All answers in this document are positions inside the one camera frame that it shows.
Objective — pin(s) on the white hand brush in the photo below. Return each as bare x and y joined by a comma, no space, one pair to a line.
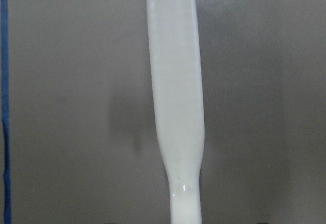
178,101

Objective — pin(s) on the blue tape line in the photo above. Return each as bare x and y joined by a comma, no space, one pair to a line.
5,108

